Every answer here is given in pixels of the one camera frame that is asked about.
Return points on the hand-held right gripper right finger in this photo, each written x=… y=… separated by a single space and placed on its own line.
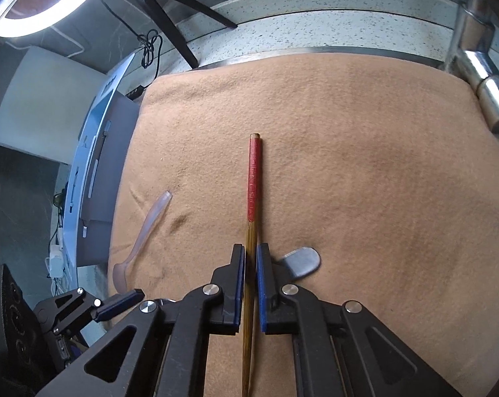
x=262 y=289

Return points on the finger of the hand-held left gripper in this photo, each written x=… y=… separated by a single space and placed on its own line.
x=121 y=302

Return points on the brown cloth mat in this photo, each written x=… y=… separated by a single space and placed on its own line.
x=357 y=173

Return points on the clear plastic spoon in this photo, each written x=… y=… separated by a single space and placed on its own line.
x=144 y=235

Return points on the white power adapter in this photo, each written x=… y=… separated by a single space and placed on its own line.
x=56 y=262

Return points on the black tripod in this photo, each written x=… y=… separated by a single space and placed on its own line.
x=170 y=29

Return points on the blue plastic drainer basket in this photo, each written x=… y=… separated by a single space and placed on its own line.
x=88 y=132

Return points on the red-tipped wooden chopstick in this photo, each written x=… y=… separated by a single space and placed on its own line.
x=254 y=173

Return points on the chrome faucet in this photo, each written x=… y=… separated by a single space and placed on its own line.
x=485 y=78

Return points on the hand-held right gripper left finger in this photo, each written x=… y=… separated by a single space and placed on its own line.
x=237 y=289

